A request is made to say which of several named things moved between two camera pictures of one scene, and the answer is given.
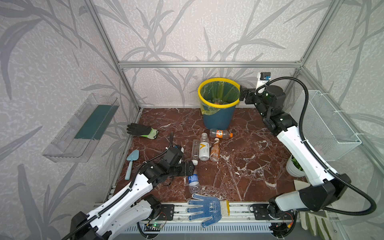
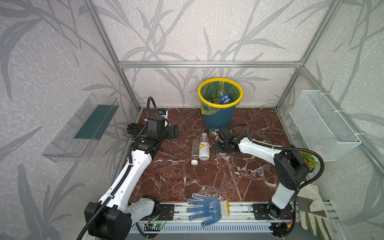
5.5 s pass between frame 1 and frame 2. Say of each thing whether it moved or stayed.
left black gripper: moved
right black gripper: moved
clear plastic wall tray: stayed
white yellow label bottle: stayed
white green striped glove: stayed
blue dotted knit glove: stayed
